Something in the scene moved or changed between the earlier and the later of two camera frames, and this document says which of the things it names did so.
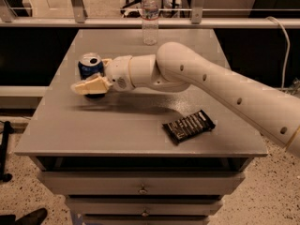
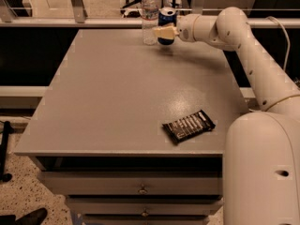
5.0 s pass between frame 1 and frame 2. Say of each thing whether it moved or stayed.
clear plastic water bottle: stayed
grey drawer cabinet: stayed
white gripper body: moved
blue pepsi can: moved
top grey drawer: stayed
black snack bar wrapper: stayed
